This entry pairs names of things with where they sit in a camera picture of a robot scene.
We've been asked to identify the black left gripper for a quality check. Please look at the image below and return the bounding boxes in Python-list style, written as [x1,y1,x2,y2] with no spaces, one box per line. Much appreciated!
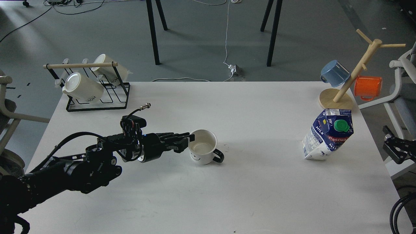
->
[107,115,195,163]

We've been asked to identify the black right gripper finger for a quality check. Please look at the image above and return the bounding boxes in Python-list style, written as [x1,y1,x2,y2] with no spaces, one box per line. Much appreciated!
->
[383,125,416,164]

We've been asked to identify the white mug black handle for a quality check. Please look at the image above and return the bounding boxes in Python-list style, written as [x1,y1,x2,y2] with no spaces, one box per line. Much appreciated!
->
[188,129,224,165]

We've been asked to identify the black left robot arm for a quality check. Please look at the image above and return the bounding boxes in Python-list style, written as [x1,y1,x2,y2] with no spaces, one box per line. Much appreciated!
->
[1,114,195,234]

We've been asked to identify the orange cup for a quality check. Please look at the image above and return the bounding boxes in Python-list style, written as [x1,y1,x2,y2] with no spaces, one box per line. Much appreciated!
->
[353,75,383,102]

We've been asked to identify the blue white milk carton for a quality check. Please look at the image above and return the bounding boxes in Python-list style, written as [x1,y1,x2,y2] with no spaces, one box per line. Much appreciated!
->
[302,109,354,160]

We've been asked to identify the blue cup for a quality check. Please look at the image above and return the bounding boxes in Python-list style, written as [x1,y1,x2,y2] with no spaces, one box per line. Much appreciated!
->
[320,60,351,87]

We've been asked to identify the wooden mug tree stand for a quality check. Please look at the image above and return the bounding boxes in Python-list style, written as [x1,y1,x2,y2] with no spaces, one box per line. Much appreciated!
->
[318,29,406,110]

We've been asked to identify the white mug rear rack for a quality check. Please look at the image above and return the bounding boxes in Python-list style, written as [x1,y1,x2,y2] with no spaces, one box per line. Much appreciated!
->
[91,54,129,86]

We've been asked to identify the white mug rack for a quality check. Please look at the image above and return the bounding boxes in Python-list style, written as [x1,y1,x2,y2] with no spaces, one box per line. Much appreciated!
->
[61,72,104,103]
[91,54,129,86]

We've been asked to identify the white power adapter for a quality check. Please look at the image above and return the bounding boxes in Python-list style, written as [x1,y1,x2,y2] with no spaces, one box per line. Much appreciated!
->
[228,64,244,77]

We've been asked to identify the white mug front rack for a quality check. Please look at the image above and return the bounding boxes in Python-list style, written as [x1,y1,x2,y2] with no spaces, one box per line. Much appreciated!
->
[61,72,104,103]

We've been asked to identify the black table legs left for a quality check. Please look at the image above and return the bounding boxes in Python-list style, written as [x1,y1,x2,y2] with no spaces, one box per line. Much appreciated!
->
[145,0,168,65]

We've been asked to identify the black table legs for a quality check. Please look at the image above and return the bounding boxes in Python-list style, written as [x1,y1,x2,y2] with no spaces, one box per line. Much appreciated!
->
[260,0,283,67]
[145,0,168,65]

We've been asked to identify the white chair left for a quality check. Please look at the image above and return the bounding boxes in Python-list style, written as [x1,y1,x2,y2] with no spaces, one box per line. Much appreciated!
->
[0,75,50,177]

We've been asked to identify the black table legs right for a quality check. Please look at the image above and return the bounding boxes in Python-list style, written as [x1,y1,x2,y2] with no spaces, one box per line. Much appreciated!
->
[260,0,283,67]

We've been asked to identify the black cable bundle right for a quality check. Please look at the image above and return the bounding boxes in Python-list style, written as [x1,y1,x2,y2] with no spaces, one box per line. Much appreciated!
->
[389,192,416,234]

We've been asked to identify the white floor cable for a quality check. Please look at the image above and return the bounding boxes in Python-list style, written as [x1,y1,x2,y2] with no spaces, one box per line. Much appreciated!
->
[151,0,242,82]

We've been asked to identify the black wire mug rack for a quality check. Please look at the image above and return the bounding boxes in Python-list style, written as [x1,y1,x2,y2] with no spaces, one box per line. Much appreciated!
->
[43,59,130,112]

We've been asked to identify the black floor cable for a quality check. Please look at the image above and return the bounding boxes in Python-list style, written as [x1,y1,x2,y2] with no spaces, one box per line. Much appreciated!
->
[0,0,105,43]

